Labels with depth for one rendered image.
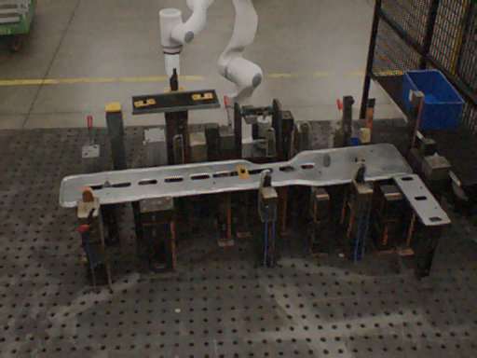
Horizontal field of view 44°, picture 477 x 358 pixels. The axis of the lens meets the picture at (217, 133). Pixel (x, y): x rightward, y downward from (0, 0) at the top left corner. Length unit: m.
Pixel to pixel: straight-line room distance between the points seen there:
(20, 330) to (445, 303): 1.52
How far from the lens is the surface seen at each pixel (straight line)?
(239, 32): 2.62
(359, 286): 2.36
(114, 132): 2.53
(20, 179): 2.97
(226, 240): 2.47
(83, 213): 2.11
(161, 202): 2.16
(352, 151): 2.51
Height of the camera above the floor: 2.38
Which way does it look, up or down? 33 degrees down
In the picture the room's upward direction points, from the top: 1 degrees counter-clockwise
